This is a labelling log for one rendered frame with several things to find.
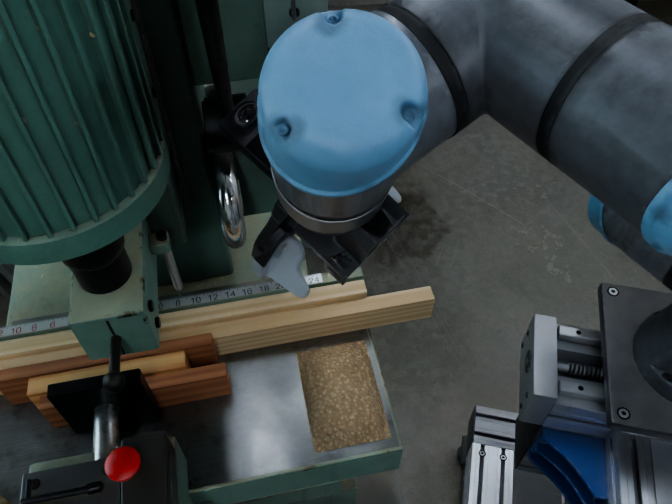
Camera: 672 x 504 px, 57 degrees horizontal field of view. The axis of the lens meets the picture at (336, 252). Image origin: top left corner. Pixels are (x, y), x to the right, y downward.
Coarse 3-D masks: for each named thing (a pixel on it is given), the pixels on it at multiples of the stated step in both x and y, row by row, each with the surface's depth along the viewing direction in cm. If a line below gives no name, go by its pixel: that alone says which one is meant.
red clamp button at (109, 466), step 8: (120, 448) 54; (128, 448) 54; (112, 456) 54; (120, 456) 54; (128, 456) 54; (136, 456) 54; (112, 464) 53; (120, 464) 53; (128, 464) 53; (136, 464) 53; (112, 472) 53; (120, 472) 53; (128, 472) 53; (136, 472) 53; (120, 480) 53
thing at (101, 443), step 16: (64, 384) 61; (80, 384) 61; (96, 384) 61; (128, 384) 62; (144, 384) 63; (64, 400) 61; (80, 400) 62; (96, 400) 63; (112, 400) 63; (128, 400) 64; (144, 400) 65; (64, 416) 64; (80, 416) 64; (96, 416) 63; (112, 416) 63; (128, 416) 67; (144, 416) 67; (80, 432) 67; (96, 432) 62; (112, 432) 62; (96, 448) 61
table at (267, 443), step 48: (336, 336) 76; (240, 384) 72; (288, 384) 72; (384, 384) 72; (0, 432) 68; (48, 432) 68; (144, 432) 68; (192, 432) 68; (240, 432) 68; (288, 432) 68; (0, 480) 65; (192, 480) 65; (240, 480) 65; (288, 480) 67; (336, 480) 70
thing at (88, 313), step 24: (144, 240) 64; (144, 264) 62; (72, 288) 59; (120, 288) 59; (144, 288) 60; (72, 312) 58; (96, 312) 58; (120, 312) 58; (144, 312) 58; (96, 336) 59; (144, 336) 61
